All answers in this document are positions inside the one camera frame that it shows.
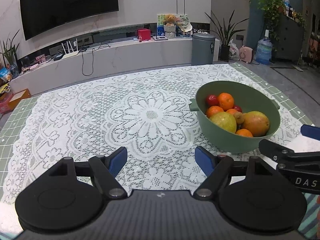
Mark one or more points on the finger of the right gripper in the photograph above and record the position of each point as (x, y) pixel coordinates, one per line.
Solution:
(277, 153)
(310, 131)

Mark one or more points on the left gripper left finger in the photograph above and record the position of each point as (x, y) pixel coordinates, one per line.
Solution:
(102, 170)

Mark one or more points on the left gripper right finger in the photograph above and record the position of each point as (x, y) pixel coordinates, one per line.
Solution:
(219, 170)

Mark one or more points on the red-yellow apple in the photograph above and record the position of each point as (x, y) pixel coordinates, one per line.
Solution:
(257, 123)

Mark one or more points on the small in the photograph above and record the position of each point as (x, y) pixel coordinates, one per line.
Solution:
(244, 132)

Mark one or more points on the green plastic colander bowl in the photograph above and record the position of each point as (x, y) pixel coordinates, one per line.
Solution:
(249, 99)

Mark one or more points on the brown kiwi fruit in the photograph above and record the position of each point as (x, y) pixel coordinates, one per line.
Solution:
(239, 117)

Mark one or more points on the red cherry tomato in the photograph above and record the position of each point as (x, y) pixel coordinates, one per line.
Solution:
(238, 108)
(212, 100)

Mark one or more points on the dark green cabinet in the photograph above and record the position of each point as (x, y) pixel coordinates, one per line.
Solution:
(289, 45)

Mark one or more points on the blue water jug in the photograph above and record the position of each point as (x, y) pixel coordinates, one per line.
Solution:
(264, 49)

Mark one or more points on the green checked table mat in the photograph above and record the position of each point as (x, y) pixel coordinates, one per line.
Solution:
(13, 152)

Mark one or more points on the pink small heater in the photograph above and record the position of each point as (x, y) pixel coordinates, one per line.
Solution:
(246, 54)

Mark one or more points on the orange cardboard box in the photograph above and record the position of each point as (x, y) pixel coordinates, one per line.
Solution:
(15, 100)

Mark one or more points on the white plastic bag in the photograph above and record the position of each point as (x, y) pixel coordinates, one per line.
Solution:
(233, 51)

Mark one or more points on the white TV console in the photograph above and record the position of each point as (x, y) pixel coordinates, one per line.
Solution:
(108, 59)

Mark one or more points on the grey pedal trash bin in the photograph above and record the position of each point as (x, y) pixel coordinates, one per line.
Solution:
(202, 49)

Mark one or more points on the white wifi router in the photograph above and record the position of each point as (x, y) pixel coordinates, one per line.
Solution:
(70, 48)

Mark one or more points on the tall leafy floor plant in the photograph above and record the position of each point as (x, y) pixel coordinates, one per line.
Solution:
(225, 31)

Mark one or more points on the trailing plant on cabinet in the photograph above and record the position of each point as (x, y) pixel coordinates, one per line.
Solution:
(272, 11)

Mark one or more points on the red box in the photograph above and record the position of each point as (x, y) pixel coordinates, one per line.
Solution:
(144, 34)

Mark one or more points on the green potted plant left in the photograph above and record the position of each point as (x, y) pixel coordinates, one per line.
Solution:
(9, 49)

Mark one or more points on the teddy bear on box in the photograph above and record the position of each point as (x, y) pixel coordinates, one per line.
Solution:
(169, 24)

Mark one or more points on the floral picture board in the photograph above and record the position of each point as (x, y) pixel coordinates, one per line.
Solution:
(182, 20)

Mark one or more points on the black wall television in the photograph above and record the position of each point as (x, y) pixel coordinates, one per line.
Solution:
(39, 16)

